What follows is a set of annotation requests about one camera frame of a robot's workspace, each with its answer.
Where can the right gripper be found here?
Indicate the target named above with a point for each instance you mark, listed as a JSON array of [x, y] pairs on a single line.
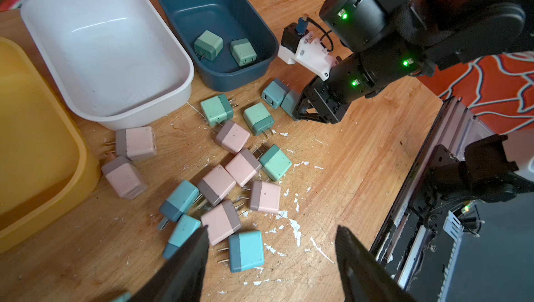
[[361, 75]]

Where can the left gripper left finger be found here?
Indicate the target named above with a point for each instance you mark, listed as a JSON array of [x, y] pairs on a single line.
[[182, 276]]

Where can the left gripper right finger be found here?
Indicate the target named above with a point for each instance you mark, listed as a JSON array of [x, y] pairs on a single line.
[[363, 279]]

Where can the blue plug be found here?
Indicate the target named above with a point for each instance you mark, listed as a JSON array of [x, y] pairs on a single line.
[[246, 251], [185, 227], [275, 93]]

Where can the green plug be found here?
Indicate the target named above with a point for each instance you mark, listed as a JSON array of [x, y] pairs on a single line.
[[218, 109], [243, 52], [258, 119], [208, 45], [273, 160]]

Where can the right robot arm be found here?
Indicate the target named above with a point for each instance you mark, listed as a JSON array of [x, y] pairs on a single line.
[[449, 32]]

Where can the pink plug beside yellow box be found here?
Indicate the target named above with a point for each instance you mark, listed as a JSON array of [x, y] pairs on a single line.
[[124, 178]]

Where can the pink plug near yellow box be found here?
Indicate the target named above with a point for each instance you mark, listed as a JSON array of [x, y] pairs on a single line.
[[135, 144]]

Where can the yellow storage box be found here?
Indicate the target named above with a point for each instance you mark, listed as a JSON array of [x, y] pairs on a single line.
[[47, 168]]

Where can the dark teal storage box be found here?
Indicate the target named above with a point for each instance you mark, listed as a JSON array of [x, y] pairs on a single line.
[[231, 20]]

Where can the white storage box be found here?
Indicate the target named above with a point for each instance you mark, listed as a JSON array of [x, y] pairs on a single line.
[[115, 62]]

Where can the blue plug bottom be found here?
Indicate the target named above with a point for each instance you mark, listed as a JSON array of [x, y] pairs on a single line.
[[246, 251]]

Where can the pink plug bottom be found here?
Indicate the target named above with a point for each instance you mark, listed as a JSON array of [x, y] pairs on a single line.
[[222, 221]]

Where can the green plug top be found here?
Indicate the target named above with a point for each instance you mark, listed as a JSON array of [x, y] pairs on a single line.
[[218, 109]]

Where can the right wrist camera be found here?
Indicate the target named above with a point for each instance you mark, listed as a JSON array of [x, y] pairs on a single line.
[[308, 44]]

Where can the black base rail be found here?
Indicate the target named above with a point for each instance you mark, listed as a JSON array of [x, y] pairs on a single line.
[[461, 227]]

